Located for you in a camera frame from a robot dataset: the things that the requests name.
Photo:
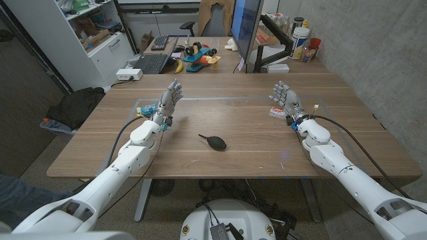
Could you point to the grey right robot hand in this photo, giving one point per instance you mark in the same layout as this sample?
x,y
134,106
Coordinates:
x,y
291,100

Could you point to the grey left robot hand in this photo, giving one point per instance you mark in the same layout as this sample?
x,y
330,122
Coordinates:
x,y
166,103

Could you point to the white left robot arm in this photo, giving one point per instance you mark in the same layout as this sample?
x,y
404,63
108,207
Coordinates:
x,y
110,183

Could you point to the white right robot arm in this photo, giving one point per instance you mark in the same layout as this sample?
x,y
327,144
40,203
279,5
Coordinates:
x,y
360,190

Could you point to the teal toy phone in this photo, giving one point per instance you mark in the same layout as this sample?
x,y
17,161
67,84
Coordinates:
x,y
148,109

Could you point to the colourful toy airplane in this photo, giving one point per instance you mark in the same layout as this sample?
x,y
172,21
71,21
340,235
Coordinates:
x,y
200,58

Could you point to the black rubber air blower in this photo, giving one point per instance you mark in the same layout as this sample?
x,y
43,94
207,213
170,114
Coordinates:
x,y
217,143

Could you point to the Colgate toothpaste box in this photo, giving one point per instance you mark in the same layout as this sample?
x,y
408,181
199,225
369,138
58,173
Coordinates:
x,y
277,112

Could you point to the white flat box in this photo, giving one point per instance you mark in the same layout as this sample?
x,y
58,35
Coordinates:
x,y
278,68

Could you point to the yellow banana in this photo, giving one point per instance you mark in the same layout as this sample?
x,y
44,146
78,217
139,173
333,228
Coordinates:
x,y
179,66

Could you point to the black laptop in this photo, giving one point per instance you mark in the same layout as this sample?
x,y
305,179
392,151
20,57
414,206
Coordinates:
x,y
152,63

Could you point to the white power strip box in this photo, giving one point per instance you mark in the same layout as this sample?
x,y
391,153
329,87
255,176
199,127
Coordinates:
x,y
128,74

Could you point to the clear glass jar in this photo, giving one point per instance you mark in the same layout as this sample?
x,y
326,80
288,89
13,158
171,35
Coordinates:
x,y
307,55

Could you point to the black computer mouse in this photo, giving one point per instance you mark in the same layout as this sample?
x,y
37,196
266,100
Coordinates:
x,y
179,49

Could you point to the white plastic canister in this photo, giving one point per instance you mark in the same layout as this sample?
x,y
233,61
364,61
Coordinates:
x,y
298,43

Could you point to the black keyboard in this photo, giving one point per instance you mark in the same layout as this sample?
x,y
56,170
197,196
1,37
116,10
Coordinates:
x,y
160,42

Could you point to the red cup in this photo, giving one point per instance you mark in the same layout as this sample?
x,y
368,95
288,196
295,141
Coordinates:
x,y
315,43

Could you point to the small cardboard box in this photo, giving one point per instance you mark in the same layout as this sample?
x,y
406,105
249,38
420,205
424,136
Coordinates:
x,y
146,40

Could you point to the white shelf cabinet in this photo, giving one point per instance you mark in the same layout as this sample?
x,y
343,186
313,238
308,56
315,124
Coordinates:
x,y
106,60

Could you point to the dark lidded bottle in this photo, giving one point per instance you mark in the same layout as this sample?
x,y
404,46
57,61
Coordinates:
x,y
298,23

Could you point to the white crumpled tissue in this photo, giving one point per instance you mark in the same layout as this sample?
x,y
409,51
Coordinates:
x,y
231,45

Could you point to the black computer monitor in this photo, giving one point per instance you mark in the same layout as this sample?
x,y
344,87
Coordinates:
x,y
245,23

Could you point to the black bag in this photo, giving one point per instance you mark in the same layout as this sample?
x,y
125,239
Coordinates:
x,y
76,106

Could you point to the grey office chair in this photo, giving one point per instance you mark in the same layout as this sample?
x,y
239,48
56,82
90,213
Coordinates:
x,y
213,25

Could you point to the cardboard box with label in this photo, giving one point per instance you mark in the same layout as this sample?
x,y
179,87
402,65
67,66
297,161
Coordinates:
x,y
96,39

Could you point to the grey table leg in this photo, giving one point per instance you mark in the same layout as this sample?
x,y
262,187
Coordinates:
x,y
311,200
142,200

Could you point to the brown jacket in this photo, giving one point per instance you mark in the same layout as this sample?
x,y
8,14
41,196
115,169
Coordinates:
x,y
228,11

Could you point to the grey blue cloth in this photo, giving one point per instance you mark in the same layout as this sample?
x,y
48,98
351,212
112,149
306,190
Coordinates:
x,y
56,126

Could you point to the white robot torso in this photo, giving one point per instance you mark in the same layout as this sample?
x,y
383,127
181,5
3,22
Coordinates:
x,y
230,216

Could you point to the blue denim fabric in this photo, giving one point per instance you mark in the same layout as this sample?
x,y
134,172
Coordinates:
x,y
26,196

